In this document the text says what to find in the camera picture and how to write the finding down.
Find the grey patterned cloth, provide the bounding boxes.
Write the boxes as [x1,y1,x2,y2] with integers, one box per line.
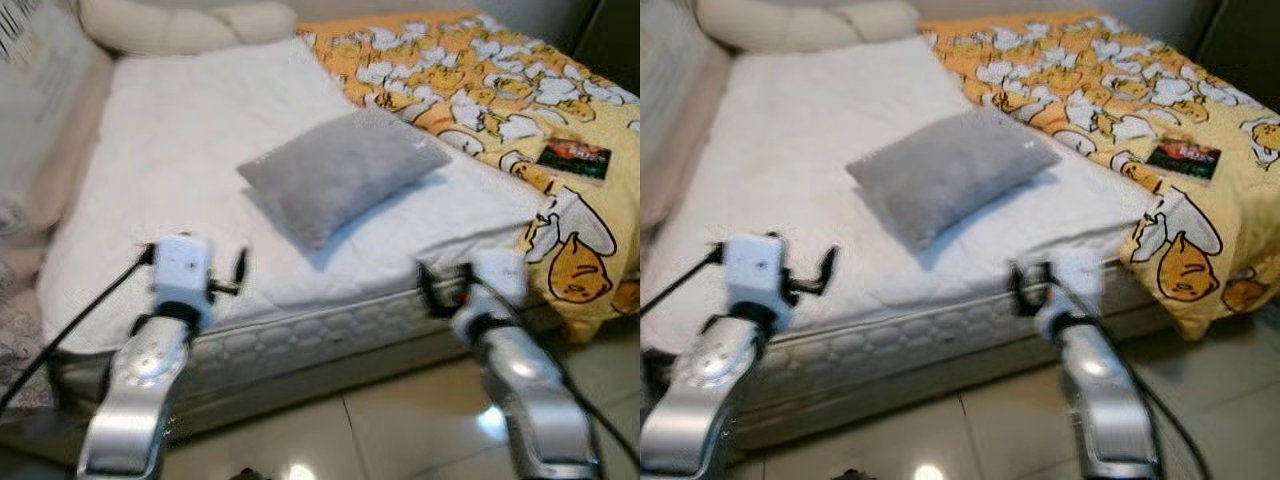
[0,258,53,413]

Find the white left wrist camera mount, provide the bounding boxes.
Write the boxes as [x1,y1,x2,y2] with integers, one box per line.
[722,232,793,323]
[150,233,217,323]

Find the beige bed base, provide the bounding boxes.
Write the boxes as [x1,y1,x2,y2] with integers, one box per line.
[40,300,591,441]
[655,300,1191,451]

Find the dark book with red cover art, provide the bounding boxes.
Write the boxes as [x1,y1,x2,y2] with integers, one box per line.
[536,138,613,187]
[1145,140,1223,188]

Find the grey pillow with bear print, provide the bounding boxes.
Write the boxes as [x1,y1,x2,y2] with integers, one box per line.
[846,108,1063,251]
[237,108,453,251]

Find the cream bolster pillow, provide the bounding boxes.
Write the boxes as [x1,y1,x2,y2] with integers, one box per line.
[78,0,299,57]
[695,0,919,56]

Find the white quilted mattress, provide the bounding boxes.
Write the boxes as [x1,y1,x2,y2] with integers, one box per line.
[662,38,1166,446]
[35,38,563,403]

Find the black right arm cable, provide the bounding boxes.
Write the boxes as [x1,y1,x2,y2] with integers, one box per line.
[478,283,641,473]
[1072,283,1213,480]

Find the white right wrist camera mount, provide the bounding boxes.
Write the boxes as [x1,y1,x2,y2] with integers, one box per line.
[452,250,529,343]
[1035,250,1107,338]

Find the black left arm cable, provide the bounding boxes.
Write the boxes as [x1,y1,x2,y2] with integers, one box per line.
[0,248,157,413]
[640,246,727,317]

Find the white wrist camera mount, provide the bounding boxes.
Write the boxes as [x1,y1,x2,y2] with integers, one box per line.
[722,232,793,323]
[452,250,529,343]
[1035,250,1107,338]
[150,233,217,323]

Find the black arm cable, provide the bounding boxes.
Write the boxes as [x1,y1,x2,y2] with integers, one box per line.
[640,246,727,317]
[0,248,157,413]
[478,283,641,473]
[1072,283,1213,480]

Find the yellow cartoon egg blanket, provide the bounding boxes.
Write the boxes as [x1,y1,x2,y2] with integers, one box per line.
[918,10,1280,343]
[297,10,641,344]

